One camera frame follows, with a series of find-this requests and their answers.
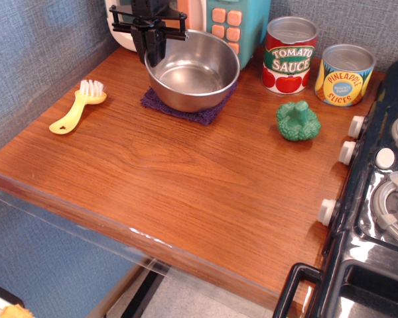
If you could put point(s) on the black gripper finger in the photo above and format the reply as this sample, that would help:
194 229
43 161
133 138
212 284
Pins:
139 42
156 46

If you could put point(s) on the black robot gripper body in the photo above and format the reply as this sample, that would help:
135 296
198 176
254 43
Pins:
149 15

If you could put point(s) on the silver metal pot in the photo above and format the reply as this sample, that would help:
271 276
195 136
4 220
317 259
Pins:
196 73

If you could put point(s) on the purple rag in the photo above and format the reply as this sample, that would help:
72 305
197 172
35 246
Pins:
204 117

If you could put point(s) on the yellow dish brush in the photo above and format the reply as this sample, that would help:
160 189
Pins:
90 92

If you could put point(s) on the toy microwave teal and peach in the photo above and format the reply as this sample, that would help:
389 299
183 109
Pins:
242 24

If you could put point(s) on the tomato sauce can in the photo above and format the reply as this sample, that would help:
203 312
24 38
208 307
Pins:
289 50

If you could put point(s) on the green toy broccoli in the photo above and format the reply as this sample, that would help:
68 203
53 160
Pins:
297 122

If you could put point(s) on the pineapple slices can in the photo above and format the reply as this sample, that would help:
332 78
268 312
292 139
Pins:
344 74

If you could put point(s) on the white stove knob rear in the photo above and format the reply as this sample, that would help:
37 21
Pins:
355 127

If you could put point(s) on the white stove knob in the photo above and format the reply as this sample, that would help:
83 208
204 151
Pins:
347 151
326 211
355 127

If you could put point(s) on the white stove knob middle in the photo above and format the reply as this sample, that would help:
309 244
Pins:
347 151

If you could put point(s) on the clear plastic table edge guard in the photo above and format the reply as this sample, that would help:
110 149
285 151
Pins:
131 243

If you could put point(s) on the white stove knob front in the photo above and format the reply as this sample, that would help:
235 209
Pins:
326 211

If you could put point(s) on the black toy stove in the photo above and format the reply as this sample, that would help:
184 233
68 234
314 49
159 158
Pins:
360 255

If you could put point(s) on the black oven door handle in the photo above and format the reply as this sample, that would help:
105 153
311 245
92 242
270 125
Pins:
298 272

